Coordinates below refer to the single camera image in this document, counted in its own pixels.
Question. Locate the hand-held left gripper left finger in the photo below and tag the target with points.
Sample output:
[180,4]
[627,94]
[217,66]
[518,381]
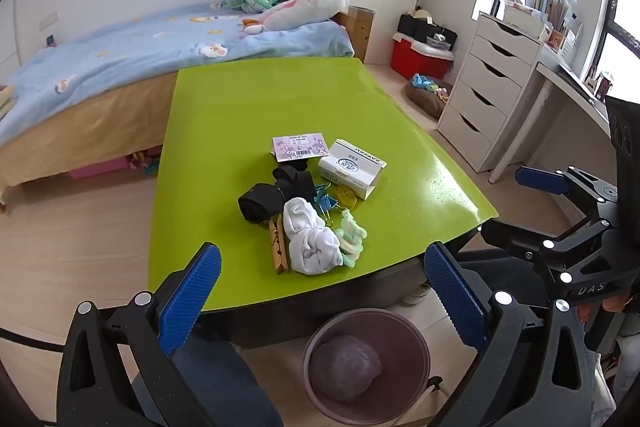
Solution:
[192,302]

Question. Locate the blue and green toy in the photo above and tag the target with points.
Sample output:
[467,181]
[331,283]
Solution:
[421,82]

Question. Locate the light blue printed blanket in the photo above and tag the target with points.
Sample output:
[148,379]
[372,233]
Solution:
[125,52]

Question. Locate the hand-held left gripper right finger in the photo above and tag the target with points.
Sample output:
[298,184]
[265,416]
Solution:
[455,297]

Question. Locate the pink box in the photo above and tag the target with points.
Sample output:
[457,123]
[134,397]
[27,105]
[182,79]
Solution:
[100,167]

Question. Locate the white storage box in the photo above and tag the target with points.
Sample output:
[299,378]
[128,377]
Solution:
[522,19]

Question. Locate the brown pet bed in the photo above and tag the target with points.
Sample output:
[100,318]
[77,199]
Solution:
[425,102]

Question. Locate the white shoe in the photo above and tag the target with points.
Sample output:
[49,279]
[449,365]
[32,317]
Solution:
[415,294]

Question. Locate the mauve plastic waste bin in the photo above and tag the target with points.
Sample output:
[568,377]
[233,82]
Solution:
[417,387]

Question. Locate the white wall outlet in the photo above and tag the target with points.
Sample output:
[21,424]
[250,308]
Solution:
[49,20]

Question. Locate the white patterned garment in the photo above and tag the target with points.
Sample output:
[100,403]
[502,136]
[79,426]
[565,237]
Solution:
[602,387]

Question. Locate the purple printed card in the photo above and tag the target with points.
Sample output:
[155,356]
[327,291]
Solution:
[300,146]

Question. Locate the black bag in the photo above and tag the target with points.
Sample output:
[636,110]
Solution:
[425,29]

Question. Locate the white and pink plush toy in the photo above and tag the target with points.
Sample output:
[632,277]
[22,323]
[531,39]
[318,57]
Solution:
[305,9]

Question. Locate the white sock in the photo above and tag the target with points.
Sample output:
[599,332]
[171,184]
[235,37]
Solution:
[312,247]

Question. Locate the green-topped black table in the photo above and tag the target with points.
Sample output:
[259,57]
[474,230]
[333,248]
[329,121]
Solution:
[250,107]

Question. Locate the small photo frames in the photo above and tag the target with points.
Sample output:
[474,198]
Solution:
[600,84]

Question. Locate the person's right hand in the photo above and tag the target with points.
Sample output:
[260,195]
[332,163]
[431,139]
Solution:
[612,305]

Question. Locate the colourful toy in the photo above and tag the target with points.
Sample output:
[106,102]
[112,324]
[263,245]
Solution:
[145,159]

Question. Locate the pale green fuzzy clip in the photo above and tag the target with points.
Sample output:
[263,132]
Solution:
[352,232]

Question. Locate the white drawer cabinet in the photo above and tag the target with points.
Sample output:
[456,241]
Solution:
[480,107]

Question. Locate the crumpled purple bag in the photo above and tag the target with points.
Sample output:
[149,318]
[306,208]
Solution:
[345,369]

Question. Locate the bed with beige skirt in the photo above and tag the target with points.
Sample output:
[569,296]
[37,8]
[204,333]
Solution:
[100,122]

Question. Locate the white cardboard box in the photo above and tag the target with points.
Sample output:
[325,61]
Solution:
[350,169]

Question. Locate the wooden clothespin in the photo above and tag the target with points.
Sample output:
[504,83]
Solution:
[284,254]
[274,242]

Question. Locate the red cooler box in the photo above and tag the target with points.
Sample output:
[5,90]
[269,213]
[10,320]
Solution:
[417,59]

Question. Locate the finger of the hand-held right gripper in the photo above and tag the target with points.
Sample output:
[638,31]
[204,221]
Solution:
[542,179]
[510,234]

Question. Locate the small yellow plastic item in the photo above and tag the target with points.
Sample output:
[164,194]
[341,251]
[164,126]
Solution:
[346,198]

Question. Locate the wooden nightstand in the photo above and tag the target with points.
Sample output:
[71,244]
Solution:
[360,32]

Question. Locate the row of books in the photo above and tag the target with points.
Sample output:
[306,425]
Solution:
[550,2]

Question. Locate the white desk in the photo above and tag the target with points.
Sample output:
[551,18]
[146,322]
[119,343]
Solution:
[555,79]

